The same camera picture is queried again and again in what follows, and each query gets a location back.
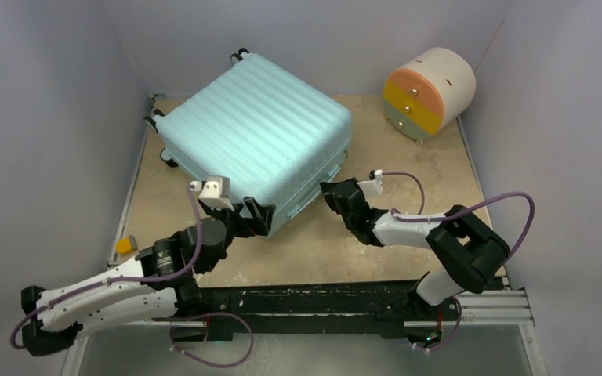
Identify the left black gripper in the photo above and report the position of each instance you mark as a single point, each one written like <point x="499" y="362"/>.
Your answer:
<point x="262" y="215"/>

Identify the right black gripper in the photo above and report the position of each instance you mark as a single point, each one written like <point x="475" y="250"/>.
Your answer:
<point x="328" y="197"/>

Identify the light blue suitcase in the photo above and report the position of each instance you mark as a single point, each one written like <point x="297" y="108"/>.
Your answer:
<point x="276" y="137"/>

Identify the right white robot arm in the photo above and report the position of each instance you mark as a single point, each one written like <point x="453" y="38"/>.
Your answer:
<point x="469" y="251"/>

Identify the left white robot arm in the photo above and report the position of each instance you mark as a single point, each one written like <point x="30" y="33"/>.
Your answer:
<point x="157" y="283"/>

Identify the round pastel drawer cabinet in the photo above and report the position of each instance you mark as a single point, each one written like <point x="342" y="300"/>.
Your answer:
<point x="422" y="96"/>

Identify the yellow grey small block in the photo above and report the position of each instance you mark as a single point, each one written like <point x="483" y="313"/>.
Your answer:
<point x="126" y="246"/>

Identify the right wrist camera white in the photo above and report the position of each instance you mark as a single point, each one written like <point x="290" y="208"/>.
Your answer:
<point x="373" y="186"/>

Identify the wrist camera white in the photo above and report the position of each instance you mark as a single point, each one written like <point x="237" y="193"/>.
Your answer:
<point x="213" y="192"/>
<point x="373" y="186"/>

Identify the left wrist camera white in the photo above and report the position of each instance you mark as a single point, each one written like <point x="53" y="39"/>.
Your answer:
<point x="213" y="192"/>

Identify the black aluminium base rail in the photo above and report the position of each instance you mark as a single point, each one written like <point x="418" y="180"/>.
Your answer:
<point x="364" y="328"/>

